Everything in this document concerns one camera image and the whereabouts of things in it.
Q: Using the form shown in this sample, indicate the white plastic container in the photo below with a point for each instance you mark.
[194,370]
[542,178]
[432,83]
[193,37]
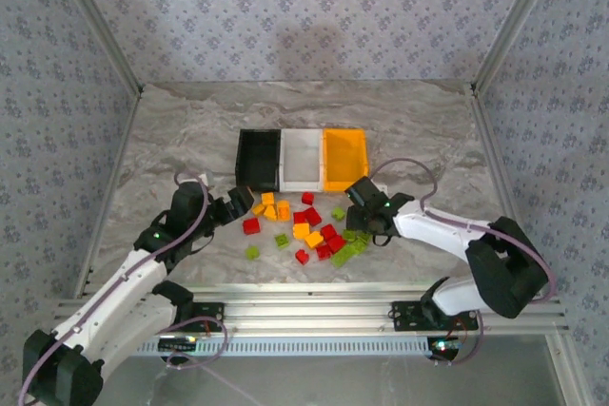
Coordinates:
[300,159]

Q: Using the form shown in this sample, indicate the orange plastic container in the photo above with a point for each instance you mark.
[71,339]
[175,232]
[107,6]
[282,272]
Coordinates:
[343,154]

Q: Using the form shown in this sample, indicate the left aluminium side rail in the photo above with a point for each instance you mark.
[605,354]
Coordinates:
[110,187]

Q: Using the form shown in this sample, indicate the right aluminium corner post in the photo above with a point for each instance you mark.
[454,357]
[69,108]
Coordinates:
[514,21]

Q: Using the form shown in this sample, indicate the black plastic container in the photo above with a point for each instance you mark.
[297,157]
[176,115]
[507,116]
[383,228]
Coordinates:
[259,159]

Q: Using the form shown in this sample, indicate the left aluminium corner post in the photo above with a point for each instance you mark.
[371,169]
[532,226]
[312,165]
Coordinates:
[99,21]

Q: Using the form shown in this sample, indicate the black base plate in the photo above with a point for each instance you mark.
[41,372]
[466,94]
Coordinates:
[211,315]
[404,316]

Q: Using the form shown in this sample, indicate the yellow lego brick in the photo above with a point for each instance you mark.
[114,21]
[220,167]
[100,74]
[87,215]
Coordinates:
[300,230]
[258,209]
[267,198]
[270,214]
[313,239]

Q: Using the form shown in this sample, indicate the aluminium frame leg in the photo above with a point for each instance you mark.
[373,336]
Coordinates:
[566,368]

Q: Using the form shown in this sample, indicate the circuit board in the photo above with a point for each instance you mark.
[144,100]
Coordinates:
[178,344]
[445,345]

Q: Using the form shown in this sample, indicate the right aluminium side rail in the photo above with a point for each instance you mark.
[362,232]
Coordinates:
[495,163]

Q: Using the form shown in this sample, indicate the aluminium side rail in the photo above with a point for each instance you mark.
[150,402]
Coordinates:
[110,187]
[495,163]

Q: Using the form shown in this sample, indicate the aluminium corner post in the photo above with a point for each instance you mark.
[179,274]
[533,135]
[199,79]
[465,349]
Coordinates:
[99,21]
[514,21]

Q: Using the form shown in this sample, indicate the wide aluminium base rail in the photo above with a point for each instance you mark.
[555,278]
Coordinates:
[309,311]

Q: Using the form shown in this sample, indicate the red lego brick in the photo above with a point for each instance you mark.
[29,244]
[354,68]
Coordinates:
[299,218]
[328,232]
[251,226]
[323,252]
[301,257]
[337,244]
[312,216]
[308,198]

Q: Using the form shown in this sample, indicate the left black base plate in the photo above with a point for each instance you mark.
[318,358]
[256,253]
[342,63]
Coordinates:
[211,315]

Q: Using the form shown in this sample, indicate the right circuit board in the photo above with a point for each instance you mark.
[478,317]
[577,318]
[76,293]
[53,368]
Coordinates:
[445,345]

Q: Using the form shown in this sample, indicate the tall orange-yellow lego brick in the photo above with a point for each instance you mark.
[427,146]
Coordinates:
[283,211]

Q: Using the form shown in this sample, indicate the left circuit board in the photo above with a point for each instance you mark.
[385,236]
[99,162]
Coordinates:
[178,344]

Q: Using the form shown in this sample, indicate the long light green lego brick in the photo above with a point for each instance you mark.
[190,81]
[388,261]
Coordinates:
[347,255]

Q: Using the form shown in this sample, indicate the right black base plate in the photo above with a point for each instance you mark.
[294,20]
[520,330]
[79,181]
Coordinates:
[404,316]

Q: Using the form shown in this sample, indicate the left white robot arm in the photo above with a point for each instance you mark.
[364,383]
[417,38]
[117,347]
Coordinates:
[128,282]

